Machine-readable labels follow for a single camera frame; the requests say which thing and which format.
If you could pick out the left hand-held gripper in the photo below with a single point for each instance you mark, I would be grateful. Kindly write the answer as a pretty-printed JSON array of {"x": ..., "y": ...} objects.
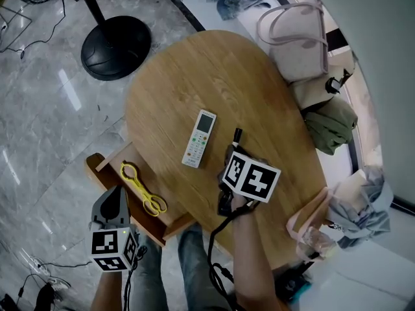
[{"x": 113, "y": 243}]

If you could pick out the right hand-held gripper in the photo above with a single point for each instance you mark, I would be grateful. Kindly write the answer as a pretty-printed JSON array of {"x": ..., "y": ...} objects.
[{"x": 249, "y": 177}]

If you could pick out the white marker with black cap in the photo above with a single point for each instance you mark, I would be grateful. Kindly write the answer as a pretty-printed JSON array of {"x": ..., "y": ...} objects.
[{"x": 237, "y": 136}]

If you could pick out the wooden drawer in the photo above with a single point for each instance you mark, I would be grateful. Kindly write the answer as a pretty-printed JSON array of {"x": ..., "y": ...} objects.
[{"x": 136, "y": 206}]

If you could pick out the yellow plastic tongs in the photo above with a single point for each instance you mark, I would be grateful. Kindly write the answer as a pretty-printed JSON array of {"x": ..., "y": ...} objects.
[{"x": 137, "y": 185}]

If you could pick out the white remote control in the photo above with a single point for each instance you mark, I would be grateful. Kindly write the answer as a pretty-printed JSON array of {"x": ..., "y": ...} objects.
[{"x": 199, "y": 138}]

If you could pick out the person's right forearm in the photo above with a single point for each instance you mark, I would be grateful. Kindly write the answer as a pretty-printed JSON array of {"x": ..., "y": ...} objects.
[{"x": 253, "y": 254}]

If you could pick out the person's left forearm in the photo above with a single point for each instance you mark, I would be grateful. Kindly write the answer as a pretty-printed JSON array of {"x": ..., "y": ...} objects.
[{"x": 108, "y": 290}]

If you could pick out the oval wooden coffee table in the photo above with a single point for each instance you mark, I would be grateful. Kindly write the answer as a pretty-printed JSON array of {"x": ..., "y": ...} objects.
[{"x": 201, "y": 70}]

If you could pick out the person's left leg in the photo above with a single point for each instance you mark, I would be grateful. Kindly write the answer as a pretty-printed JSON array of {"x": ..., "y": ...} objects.
[{"x": 146, "y": 277}]

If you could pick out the person's leg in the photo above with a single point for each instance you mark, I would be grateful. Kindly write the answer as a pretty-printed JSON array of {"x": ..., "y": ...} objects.
[
  {"x": 146, "y": 277},
  {"x": 197, "y": 271}
]

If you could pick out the white power strip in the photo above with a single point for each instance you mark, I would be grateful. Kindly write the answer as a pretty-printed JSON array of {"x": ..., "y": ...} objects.
[{"x": 38, "y": 264}]

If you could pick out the grey white sneaker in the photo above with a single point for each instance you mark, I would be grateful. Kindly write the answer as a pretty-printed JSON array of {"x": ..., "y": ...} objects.
[{"x": 58, "y": 284}]

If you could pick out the olive green bag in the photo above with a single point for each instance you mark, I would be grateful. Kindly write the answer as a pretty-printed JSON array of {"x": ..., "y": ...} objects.
[{"x": 330, "y": 125}]

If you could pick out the pink transparent tote bag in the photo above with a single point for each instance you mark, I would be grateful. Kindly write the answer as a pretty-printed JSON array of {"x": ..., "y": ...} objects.
[{"x": 304, "y": 232}]

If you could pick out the person's right leg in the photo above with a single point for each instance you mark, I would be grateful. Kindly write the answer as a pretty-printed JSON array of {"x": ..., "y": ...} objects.
[{"x": 197, "y": 271}]

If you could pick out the light blue crumpled garment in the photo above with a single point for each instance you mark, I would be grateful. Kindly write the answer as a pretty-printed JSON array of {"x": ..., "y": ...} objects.
[{"x": 363, "y": 206}]

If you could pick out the small blue object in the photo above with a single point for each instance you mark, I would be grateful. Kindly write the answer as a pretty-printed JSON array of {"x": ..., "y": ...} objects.
[{"x": 301, "y": 290}]

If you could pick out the black rectangular object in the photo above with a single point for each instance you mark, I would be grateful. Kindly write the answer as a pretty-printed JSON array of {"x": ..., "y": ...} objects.
[{"x": 335, "y": 41}]

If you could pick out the blue denim clothes pile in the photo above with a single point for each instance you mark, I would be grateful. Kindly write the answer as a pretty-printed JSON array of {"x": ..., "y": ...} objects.
[{"x": 240, "y": 0}]

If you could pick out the black pedestal fan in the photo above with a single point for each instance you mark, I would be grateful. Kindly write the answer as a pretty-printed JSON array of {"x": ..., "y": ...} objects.
[{"x": 116, "y": 47}]

